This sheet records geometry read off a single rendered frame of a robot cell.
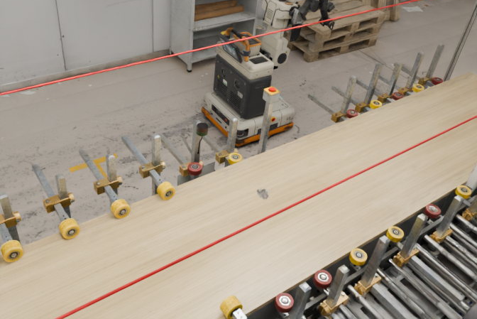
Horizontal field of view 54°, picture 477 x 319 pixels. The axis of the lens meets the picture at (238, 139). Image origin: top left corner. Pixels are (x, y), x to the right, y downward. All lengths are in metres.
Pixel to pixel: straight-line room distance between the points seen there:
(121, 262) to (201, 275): 0.36
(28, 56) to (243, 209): 3.16
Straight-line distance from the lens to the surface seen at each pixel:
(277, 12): 4.03
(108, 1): 5.08
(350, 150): 3.01
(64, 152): 4.25
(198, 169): 2.64
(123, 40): 5.31
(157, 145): 2.48
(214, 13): 5.37
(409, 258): 2.58
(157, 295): 2.12
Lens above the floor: 2.66
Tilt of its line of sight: 37 degrees down
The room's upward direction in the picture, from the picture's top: 8 degrees clockwise
